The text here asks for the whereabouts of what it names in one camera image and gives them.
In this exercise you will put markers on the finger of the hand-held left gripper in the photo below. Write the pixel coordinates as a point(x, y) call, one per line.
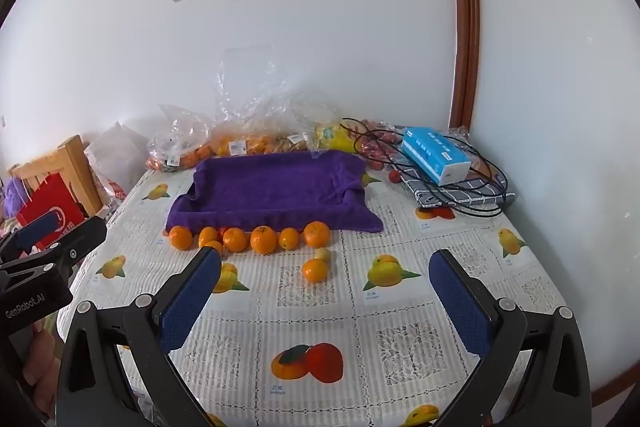
point(80, 239)
point(37, 229)

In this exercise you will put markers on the large clear bag of oranges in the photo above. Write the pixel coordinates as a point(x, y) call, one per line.
point(250, 139)

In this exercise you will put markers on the purple towel covered tray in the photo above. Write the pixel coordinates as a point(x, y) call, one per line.
point(275, 187)

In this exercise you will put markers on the small pale yellow fruit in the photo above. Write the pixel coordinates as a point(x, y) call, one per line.
point(323, 254)

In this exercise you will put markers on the red box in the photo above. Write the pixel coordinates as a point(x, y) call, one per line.
point(47, 207)

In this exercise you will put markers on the large marked orange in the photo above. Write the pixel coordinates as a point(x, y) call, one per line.
point(317, 233)

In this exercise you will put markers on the white plastic bag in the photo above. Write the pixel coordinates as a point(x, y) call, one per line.
point(117, 152)

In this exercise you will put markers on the purple cloth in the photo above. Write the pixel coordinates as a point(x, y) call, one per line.
point(11, 199)

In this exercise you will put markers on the brown wooden door frame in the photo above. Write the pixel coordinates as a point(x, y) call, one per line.
point(462, 17)

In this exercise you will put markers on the wooden chair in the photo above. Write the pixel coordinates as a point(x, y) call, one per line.
point(70, 162)

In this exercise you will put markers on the patterned grey notebook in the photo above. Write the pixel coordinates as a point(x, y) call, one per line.
point(465, 194)

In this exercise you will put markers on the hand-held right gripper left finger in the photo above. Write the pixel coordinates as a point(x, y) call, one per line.
point(194, 294)

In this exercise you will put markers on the small clear bag of oranges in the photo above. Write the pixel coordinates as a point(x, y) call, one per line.
point(175, 152)

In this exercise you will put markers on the bag of red fruits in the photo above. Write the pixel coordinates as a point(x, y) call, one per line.
point(372, 144)

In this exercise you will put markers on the yellow packet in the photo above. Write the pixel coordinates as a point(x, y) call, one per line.
point(334, 137)

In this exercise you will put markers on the person's left hand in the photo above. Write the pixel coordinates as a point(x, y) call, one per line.
point(40, 357)

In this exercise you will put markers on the small orange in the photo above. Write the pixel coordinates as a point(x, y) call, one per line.
point(216, 246)
point(181, 238)
point(208, 235)

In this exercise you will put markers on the blue tissue pack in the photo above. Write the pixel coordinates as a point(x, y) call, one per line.
point(432, 152)

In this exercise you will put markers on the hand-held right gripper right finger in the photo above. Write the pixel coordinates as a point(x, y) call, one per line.
point(460, 302)

